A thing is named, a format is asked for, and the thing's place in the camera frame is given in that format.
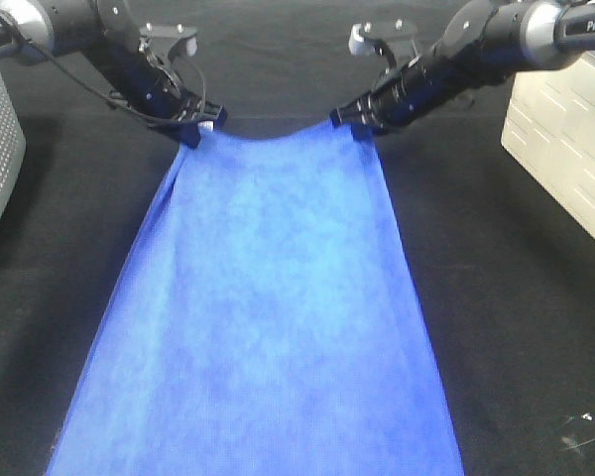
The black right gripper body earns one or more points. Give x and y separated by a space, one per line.
408 94

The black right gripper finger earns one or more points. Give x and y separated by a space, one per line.
347 114
362 132

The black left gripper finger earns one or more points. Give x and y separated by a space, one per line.
192 123

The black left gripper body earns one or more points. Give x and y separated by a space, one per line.
151 86

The blue microfiber towel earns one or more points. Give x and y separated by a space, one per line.
265 322

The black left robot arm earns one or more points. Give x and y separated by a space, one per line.
78 37

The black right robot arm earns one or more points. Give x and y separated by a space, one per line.
484 44

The cream slotted storage box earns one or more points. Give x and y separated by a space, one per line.
549 130

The black table cloth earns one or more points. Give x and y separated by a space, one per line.
504 275

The right clear tape piece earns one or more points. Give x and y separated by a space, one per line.
574 435

